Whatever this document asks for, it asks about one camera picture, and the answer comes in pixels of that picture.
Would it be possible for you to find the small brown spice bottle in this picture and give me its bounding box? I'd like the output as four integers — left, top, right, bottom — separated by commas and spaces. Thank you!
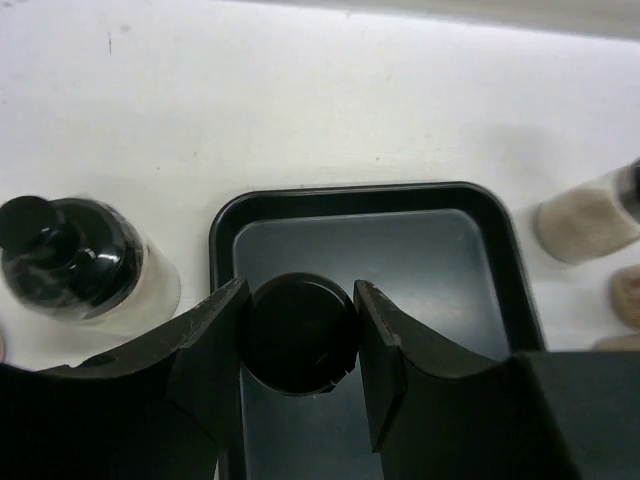
237, 272, 363, 396

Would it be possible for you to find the black top grinder bottle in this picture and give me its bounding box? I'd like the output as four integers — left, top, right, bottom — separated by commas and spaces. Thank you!
1, 196, 181, 338

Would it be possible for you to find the black rectangular tray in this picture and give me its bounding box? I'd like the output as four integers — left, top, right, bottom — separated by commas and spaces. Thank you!
209, 182, 545, 479

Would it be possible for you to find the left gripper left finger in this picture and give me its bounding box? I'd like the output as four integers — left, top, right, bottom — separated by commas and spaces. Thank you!
1, 279, 250, 479

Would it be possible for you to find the black cap pepper grinder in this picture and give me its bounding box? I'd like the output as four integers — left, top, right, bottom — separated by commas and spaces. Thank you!
533, 161, 639, 265

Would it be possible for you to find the pink cap seasoning shaker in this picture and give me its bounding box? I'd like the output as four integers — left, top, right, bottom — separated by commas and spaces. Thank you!
610, 264, 640, 330

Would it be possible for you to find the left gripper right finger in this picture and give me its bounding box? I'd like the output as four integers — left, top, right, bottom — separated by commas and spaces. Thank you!
354, 280, 639, 479

